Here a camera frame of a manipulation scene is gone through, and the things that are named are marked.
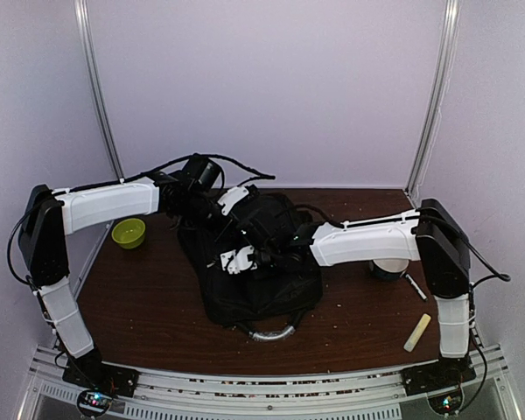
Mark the right aluminium frame post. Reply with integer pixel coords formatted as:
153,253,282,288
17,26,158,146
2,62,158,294
405,0,461,203

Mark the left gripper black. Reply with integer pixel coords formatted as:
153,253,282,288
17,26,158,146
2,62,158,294
175,190,244,244

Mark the white blue ceramic bowl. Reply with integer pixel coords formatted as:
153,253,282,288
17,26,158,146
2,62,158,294
369,259,410,282

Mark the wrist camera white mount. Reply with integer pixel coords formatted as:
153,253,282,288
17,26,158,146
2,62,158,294
220,246,257,275
217,185,259,216

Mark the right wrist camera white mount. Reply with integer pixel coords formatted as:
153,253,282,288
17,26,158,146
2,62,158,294
220,246,257,275

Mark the lime green bowl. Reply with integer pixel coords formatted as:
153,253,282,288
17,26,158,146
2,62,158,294
111,218,146,249

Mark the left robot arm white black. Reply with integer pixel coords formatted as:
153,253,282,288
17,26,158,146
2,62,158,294
9,154,257,389

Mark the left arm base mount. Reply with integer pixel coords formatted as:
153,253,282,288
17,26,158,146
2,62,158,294
62,362,139,397

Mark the left aluminium frame post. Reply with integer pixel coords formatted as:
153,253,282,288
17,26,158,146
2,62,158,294
73,0,124,179

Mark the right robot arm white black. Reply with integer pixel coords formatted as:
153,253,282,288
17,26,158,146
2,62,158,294
224,199,511,387

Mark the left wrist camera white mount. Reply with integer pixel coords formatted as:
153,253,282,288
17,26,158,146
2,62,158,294
217,185,259,216

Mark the aluminium frame post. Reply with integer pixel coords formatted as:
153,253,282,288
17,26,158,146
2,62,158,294
73,0,124,179
405,0,461,203

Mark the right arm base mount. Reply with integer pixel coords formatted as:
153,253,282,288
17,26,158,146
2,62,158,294
401,360,476,396

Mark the pale yellow highlighter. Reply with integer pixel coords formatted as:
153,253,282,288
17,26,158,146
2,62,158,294
403,313,431,353

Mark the blue capped white marker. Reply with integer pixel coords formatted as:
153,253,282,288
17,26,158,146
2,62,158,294
404,273,428,302

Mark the black student backpack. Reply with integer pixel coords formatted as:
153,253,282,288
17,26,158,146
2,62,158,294
177,192,323,341

